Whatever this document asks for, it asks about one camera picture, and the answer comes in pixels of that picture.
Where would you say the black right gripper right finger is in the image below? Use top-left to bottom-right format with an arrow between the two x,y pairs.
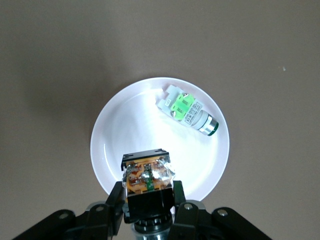
169,180 -> 272,240

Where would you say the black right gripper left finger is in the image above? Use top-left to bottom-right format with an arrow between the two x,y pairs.
12,181 -> 133,240

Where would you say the black orange push-button switch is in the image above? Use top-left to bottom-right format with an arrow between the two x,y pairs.
120,147 -> 176,240

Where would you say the pink round plate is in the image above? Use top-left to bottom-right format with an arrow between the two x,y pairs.
89,76 -> 231,202

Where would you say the brown table mat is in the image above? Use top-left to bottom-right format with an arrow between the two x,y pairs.
0,0 -> 320,240

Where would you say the white green push-button switch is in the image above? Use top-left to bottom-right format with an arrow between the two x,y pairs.
156,84 -> 220,138

